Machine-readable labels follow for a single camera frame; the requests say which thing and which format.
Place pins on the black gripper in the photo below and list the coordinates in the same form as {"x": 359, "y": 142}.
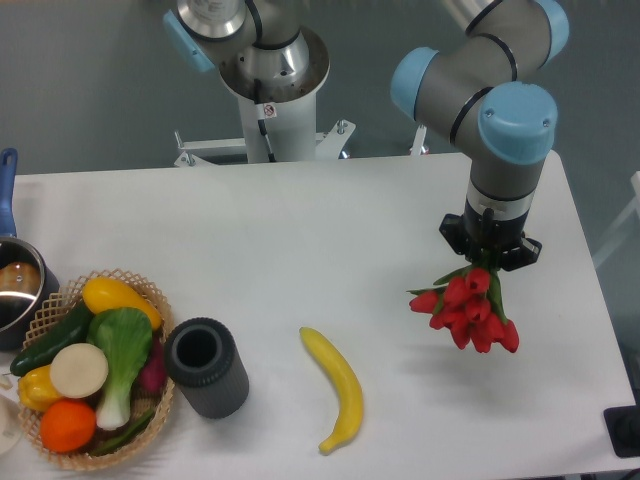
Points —
{"x": 472, "y": 233}

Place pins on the red tulip bouquet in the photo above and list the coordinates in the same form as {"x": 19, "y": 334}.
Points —
{"x": 468, "y": 303}

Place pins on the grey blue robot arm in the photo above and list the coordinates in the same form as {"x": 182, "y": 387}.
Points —
{"x": 477, "y": 98}

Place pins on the dark grey ribbed vase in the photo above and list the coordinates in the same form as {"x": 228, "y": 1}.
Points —
{"x": 202, "y": 359}

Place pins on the yellow banana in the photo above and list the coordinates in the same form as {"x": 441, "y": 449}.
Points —
{"x": 347, "y": 387}

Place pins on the black device at table edge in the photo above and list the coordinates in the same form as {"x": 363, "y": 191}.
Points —
{"x": 623, "y": 429}

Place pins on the purple red radish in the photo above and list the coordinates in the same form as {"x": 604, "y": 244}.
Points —
{"x": 152, "y": 377}

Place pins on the green bok choy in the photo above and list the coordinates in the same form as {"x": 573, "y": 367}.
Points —
{"x": 124, "y": 335}

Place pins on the yellow squash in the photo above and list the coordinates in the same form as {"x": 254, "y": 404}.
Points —
{"x": 101, "y": 294}

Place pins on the green chili pepper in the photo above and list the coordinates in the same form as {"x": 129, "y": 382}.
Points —
{"x": 125, "y": 434}

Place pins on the woven wicker basket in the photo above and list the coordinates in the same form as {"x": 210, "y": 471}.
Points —
{"x": 54, "y": 309}

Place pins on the green cucumber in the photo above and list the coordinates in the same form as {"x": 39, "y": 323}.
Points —
{"x": 72, "y": 329}

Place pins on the white round radish slice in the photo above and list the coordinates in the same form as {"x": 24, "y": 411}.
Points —
{"x": 79, "y": 370}

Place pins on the orange fruit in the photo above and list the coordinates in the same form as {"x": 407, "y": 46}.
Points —
{"x": 67, "y": 426}

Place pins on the yellow bell pepper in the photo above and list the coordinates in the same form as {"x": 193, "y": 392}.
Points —
{"x": 36, "y": 390}

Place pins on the white garlic piece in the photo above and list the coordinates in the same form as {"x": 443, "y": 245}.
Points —
{"x": 5, "y": 382}

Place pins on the white frame at right edge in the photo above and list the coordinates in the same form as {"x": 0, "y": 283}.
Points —
{"x": 620, "y": 228}

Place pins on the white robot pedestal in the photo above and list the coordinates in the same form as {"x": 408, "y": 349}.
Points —
{"x": 276, "y": 92}

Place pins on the blue handled saucepan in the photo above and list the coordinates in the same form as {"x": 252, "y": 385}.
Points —
{"x": 26, "y": 280}

